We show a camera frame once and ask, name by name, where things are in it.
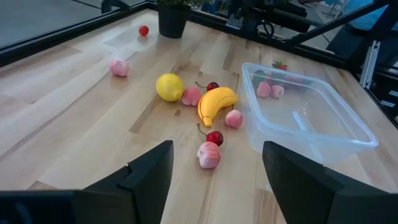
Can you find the yellow toy banana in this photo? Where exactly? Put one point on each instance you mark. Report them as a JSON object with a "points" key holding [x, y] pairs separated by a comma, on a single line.
{"points": [[214, 104]]}

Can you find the red toy cherry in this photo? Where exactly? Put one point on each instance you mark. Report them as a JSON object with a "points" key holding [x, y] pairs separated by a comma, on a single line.
{"points": [[213, 86], [215, 138]]}

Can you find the silver metal bracket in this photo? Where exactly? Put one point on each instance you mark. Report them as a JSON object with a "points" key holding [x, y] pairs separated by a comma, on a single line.
{"points": [[370, 63]]}

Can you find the yellow toy lemon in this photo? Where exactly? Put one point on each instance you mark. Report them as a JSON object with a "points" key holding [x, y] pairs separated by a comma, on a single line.
{"points": [[169, 87]]}

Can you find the pink toy peach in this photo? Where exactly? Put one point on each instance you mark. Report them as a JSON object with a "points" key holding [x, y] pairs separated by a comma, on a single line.
{"points": [[209, 154], [263, 89], [234, 118], [277, 91], [119, 67], [191, 96]]}

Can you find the red toy strawberry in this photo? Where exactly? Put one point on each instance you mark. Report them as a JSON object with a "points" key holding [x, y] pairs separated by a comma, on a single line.
{"points": [[280, 66]]}

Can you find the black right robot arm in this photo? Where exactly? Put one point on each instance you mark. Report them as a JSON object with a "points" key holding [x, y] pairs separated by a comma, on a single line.
{"points": [[280, 14]]}

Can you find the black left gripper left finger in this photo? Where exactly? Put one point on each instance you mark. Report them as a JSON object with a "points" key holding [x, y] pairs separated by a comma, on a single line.
{"points": [[93, 205]]}

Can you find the green plant in black pot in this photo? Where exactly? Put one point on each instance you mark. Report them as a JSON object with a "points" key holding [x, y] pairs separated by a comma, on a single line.
{"points": [[172, 20]]}

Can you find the person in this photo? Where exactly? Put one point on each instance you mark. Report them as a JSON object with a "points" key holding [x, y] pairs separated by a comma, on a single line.
{"points": [[367, 18]]}

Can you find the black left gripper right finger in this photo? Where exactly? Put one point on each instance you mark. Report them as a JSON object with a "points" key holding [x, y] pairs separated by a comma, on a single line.
{"points": [[326, 202]]}

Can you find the small red round fruit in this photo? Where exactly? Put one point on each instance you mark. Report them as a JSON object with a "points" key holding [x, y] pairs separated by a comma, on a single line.
{"points": [[143, 30]]}

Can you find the clear plastic tupperware container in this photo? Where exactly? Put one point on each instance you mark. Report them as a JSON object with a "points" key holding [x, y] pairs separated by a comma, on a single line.
{"points": [[311, 121]]}

